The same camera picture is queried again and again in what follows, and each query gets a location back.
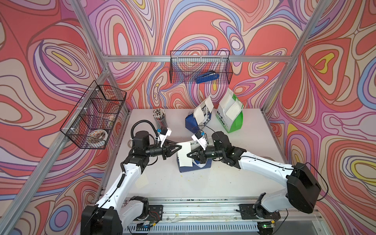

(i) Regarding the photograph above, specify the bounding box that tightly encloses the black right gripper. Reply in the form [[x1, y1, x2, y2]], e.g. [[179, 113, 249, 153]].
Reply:
[[186, 144, 224, 164]]

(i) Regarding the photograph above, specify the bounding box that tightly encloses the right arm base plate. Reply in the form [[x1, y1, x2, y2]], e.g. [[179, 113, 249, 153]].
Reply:
[[236, 204, 281, 221]]

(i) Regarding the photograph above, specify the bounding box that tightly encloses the clear cup of pencils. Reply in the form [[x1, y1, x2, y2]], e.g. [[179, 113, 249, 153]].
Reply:
[[153, 108, 167, 129]]

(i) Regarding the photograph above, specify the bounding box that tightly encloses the black wire basket left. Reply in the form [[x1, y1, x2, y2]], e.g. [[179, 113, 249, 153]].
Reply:
[[60, 81, 127, 149]]

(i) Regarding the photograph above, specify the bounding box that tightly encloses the black wire basket back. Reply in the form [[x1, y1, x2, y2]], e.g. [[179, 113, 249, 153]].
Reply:
[[169, 49, 233, 85]]

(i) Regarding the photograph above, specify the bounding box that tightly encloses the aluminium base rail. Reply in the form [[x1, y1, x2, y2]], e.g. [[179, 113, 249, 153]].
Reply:
[[124, 197, 330, 235]]

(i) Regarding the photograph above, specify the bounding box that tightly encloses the blue stapler in basket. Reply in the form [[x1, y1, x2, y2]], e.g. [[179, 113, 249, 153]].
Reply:
[[195, 70, 219, 84]]

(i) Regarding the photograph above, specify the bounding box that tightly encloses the black wire basket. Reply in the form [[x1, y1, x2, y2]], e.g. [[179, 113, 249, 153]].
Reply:
[[169, 49, 233, 85], [60, 81, 127, 149]]

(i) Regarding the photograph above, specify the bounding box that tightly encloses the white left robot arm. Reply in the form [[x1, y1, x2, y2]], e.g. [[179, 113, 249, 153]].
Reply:
[[80, 131, 182, 235]]

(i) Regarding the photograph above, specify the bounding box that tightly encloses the green white paper bag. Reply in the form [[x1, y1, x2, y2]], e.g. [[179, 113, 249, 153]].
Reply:
[[216, 89, 244, 133]]

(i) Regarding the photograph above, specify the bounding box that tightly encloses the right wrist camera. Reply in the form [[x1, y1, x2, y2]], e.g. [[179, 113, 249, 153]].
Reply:
[[192, 131, 209, 150]]

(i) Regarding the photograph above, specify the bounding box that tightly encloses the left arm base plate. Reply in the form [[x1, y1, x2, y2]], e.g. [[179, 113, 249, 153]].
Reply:
[[133, 205, 164, 222]]

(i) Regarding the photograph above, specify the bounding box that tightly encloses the blue white paper bag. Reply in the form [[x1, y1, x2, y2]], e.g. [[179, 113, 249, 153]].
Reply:
[[185, 97, 214, 133]]

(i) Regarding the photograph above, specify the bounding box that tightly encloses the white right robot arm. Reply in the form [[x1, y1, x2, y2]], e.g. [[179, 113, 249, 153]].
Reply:
[[187, 131, 321, 219]]

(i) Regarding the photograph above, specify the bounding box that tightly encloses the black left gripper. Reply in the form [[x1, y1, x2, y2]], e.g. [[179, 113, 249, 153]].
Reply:
[[143, 140, 181, 162]]

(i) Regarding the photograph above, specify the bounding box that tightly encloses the white tape roll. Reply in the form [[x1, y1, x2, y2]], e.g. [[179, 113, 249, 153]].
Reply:
[[260, 156, 275, 162]]

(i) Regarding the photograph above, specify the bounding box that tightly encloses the dark blue paper bag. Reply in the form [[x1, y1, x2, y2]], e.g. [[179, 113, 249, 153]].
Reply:
[[176, 141, 212, 173]]

